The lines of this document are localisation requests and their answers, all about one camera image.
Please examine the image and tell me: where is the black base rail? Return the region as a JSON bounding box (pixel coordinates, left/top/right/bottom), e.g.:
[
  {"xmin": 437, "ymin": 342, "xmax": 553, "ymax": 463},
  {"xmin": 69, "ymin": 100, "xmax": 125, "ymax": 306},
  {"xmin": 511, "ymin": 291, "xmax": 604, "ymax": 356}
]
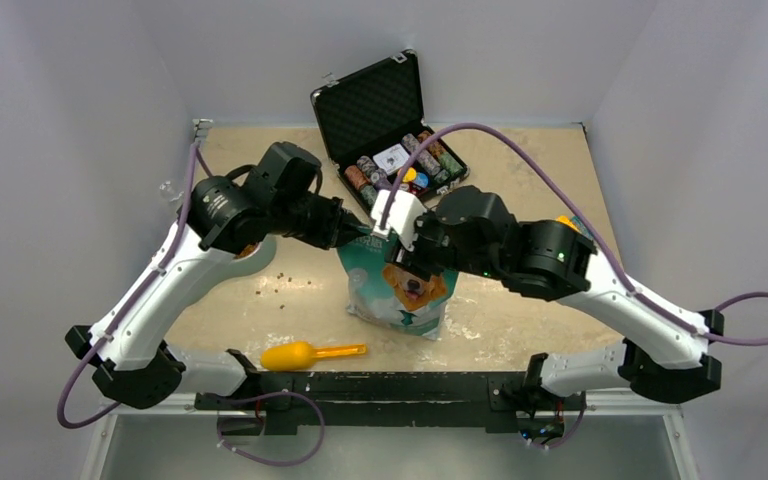
[{"xmin": 194, "ymin": 371, "xmax": 586, "ymax": 435}]

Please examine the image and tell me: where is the toy brick block stack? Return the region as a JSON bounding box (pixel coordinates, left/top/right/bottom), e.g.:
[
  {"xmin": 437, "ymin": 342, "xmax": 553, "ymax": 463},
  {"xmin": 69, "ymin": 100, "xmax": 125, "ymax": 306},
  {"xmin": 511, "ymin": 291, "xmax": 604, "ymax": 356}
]
[{"xmin": 555, "ymin": 215, "xmax": 594, "ymax": 241}]

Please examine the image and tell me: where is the green dog food bag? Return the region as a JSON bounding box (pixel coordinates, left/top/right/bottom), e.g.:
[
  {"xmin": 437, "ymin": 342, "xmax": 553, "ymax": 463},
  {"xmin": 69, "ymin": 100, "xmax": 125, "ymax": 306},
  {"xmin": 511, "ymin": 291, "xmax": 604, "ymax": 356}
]
[{"xmin": 337, "ymin": 235, "xmax": 458, "ymax": 340}]

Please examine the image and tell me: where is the green double pet bowl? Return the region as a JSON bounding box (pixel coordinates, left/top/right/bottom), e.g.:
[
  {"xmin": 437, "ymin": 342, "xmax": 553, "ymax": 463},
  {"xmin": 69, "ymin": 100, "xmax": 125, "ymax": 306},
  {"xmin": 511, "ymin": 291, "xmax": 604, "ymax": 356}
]
[{"xmin": 228, "ymin": 236, "xmax": 277, "ymax": 278}]

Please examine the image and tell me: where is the yellow plastic scoop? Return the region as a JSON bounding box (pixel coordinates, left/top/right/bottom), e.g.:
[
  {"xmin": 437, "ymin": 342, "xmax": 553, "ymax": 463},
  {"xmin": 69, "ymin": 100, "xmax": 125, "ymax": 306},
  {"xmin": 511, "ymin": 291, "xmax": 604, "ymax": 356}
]
[{"xmin": 260, "ymin": 341, "xmax": 368, "ymax": 372}]

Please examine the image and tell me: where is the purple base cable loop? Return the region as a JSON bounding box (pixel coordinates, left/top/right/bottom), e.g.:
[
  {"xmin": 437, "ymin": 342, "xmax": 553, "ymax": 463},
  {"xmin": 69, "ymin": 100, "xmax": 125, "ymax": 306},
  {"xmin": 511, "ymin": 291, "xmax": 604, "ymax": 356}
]
[{"xmin": 216, "ymin": 392, "xmax": 327, "ymax": 469}]

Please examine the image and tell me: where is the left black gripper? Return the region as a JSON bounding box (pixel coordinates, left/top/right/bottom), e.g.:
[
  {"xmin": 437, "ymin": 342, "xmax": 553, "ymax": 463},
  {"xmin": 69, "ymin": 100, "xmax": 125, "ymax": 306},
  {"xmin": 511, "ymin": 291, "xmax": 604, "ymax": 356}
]
[{"xmin": 268, "ymin": 190, "xmax": 368, "ymax": 249}]

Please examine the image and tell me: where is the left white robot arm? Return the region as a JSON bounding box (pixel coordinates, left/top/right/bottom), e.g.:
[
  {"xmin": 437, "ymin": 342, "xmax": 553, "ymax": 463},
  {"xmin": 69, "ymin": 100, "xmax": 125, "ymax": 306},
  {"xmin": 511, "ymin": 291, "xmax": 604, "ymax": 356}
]
[{"xmin": 66, "ymin": 142, "xmax": 368, "ymax": 409}]

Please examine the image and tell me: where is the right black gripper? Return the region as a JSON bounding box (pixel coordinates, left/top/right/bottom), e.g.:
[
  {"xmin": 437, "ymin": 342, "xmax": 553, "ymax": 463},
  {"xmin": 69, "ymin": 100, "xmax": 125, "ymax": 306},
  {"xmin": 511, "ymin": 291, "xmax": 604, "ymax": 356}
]
[{"xmin": 385, "ymin": 205, "xmax": 502, "ymax": 280}]

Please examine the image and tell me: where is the black poker chip case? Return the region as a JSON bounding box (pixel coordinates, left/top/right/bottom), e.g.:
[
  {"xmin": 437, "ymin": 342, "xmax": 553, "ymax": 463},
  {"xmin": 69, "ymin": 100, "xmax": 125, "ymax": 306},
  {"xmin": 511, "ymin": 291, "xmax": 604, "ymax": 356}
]
[{"xmin": 310, "ymin": 49, "xmax": 434, "ymax": 213}]

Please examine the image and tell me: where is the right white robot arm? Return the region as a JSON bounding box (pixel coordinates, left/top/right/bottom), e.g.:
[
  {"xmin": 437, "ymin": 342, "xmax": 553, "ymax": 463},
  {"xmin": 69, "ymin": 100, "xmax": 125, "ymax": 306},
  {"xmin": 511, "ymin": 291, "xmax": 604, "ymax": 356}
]
[{"xmin": 371, "ymin": 186, "xmax": 724, "ymax": 407}]

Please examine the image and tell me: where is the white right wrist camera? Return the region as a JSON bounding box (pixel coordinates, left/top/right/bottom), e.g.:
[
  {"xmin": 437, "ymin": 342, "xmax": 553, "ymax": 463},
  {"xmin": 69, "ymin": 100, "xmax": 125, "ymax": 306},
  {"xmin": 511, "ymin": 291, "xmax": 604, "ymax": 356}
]
[{"xmin": 370, "ymin": 190, "xmax": 428, "ymax": 251}]

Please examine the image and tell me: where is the clear glass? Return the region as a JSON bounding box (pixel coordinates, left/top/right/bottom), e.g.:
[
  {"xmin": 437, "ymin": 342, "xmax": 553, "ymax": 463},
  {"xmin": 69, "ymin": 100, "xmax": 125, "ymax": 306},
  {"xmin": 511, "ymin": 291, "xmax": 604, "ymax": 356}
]
[{"xmin": 159, "ymin": 180, "xmax": 183, "ymax": 209}]

